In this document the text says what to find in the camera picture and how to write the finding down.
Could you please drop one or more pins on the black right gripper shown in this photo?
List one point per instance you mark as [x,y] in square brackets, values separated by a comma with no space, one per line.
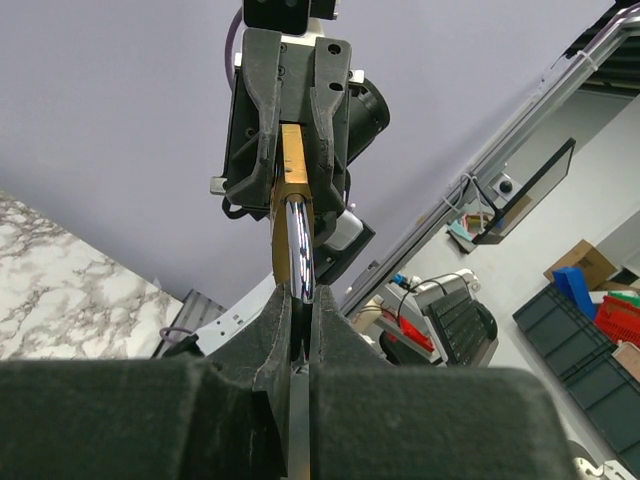
[281,83]

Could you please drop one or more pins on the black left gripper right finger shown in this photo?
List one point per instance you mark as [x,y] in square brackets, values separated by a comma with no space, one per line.
[370,419]

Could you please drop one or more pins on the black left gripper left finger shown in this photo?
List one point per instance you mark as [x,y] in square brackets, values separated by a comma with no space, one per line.
[222,416]

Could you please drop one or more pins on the large brass padlock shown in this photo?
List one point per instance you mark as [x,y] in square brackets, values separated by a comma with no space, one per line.
[291,215]

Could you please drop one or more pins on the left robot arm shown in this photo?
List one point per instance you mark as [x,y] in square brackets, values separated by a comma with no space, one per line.
[225,320]

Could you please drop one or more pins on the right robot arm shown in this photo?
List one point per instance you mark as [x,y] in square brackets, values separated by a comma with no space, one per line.
[335,249]

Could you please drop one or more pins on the black keyboard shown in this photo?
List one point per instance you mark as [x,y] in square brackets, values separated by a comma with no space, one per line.
[463,326]

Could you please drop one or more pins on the dark grey storage crate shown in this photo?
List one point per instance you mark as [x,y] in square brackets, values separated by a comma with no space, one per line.
[581,357]

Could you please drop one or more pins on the black framed monitor panel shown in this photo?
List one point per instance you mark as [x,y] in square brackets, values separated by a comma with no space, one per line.
[512,201]

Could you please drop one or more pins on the blue plastic bin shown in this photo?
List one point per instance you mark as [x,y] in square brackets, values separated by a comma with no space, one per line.
[570,281]

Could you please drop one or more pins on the red plastic basket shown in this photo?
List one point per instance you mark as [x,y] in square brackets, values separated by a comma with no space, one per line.
[618,320]

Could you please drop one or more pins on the cardboard box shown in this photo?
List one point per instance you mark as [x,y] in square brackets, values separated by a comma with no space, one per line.
[595,267]

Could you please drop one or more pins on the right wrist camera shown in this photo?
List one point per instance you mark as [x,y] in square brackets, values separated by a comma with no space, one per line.
[291,17]

